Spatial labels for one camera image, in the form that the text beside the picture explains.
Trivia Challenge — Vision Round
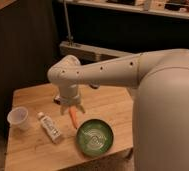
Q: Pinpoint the white tube with label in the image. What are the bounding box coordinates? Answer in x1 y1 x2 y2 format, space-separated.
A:
37 112 62 144

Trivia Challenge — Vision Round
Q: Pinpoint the grey metal rail beam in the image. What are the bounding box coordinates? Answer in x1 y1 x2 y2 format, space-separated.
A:
59 41 129 62

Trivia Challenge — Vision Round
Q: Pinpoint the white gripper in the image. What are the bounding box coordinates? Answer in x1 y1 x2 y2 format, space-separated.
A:
58 85 85 115

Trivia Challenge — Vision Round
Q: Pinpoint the dark snack bar packet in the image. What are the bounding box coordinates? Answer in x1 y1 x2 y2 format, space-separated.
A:
53 95 61 105

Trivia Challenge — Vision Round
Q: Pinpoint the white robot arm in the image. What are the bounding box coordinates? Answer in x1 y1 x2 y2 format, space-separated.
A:
48 49 189 171

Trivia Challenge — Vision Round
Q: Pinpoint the orange carrot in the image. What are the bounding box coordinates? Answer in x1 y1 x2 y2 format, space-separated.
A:
69 106 78 129

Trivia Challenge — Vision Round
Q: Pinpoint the green ribbed bowl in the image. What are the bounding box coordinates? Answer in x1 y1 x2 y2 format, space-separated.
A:
76 119 114 157

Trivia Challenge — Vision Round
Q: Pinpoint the thin metal pole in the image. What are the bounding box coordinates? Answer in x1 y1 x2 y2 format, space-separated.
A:
63 0 73 46

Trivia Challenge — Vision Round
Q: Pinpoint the wooden table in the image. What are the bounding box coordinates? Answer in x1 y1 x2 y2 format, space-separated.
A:
5 84 132 171

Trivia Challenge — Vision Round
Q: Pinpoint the translucent ceramic cup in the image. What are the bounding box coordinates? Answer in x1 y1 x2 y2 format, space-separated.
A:
7 106 30 131

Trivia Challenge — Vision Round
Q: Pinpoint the cluttered background shelf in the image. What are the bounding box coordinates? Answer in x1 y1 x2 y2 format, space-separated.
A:
58 0 189 20

